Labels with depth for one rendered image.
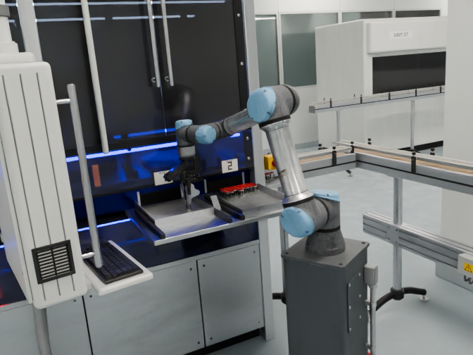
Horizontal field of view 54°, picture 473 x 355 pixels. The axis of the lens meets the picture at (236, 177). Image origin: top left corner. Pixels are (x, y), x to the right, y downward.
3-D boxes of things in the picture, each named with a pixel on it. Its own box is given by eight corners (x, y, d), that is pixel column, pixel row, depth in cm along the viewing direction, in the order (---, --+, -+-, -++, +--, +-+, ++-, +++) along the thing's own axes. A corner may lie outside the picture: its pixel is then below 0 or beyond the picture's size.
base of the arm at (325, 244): (351, 244, 179) (351, 220, 177) (336, 258, 168) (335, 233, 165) (316, 238, 188) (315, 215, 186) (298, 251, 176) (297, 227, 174)
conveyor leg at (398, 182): (386, 297, 278) (386, 173, 260) (397, 293, 282) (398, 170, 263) (397, 303, 270) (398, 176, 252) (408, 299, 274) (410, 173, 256)
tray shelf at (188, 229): (124, 213, 216) (124, 210, 216) (256, 187, 245) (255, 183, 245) (154, 246, 174) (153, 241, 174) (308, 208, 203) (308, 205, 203)
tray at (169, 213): (134, 208, 218) (134, 201, 217) (186, 197, 229) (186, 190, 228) (155, 227, 188) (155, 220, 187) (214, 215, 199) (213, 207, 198)
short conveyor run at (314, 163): (257, 189, 247) (255, 160, 244) (244, 184, 261) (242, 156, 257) (357, 168, 276) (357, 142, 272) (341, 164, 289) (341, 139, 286)
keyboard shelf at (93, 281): (45, 263, 187) (43, 257, 186) (112, 244, 202) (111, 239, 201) (75, 306, 150) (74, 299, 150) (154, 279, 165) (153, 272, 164)
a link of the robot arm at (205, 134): (222, 122, 191) (203, 122, 199) (202, 127, 183) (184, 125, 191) (223, 141, 193) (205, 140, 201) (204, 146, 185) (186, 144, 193)
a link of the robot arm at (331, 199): (346, 222, 176) (345, 187, 173) (328, 232, 166) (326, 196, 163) (319, 216, 184) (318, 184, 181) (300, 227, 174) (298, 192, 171)
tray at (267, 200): (211, 199, 222) (210, 192, 221) (258, 189, 233) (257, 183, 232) (243, 218, 192) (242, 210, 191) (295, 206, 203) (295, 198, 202)
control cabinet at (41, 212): (5, 264, 183) (-37, 60, 165) (55, 251, 194) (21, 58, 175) (29, 315, 142) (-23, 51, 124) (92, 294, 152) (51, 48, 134)
